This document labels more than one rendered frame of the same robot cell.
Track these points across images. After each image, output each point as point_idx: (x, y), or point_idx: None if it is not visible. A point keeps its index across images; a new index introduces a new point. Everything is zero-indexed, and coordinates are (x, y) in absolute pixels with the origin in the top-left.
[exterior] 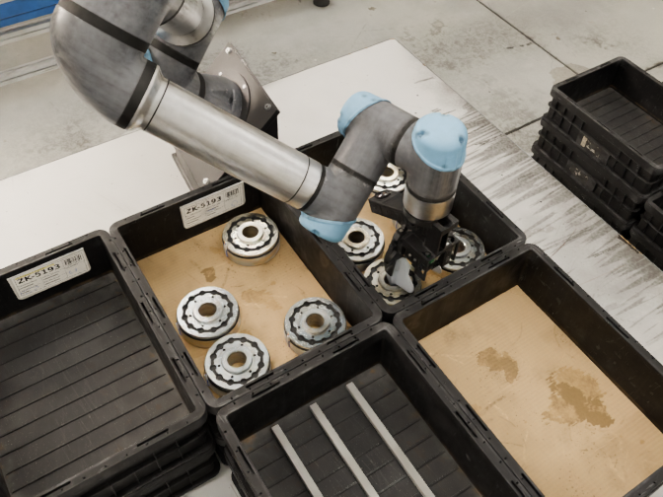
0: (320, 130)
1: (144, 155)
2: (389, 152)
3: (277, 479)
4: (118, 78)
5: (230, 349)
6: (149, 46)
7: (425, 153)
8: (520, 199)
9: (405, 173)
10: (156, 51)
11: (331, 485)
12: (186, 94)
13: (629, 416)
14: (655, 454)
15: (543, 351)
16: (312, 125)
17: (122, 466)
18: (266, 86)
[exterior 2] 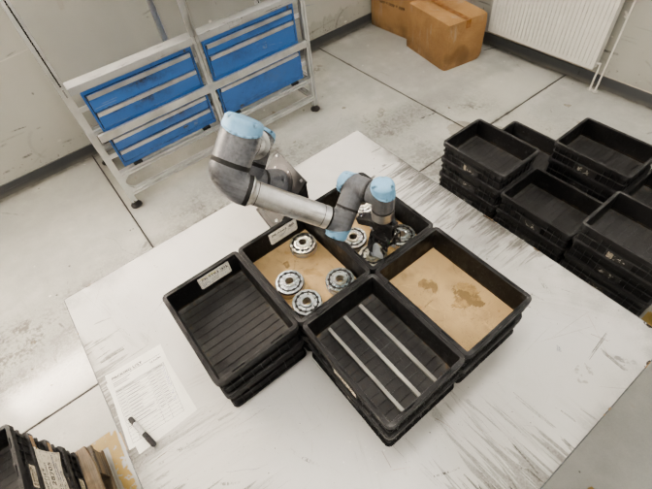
0: (327, 184)
1: (243, 211)
2: (361, 197)
3: (334, 351)
4: (241, 185)
5: (303, 297)
6: None
7: (376, 195)
8: (432, 204)
9: None
10: None
11: (358, 350)
12: (269, 186)
13: (492, 300)
14: (505, 315)
15: (448, 277)
16: (322, 182)
17: (266, 353)
18: (296, 166)
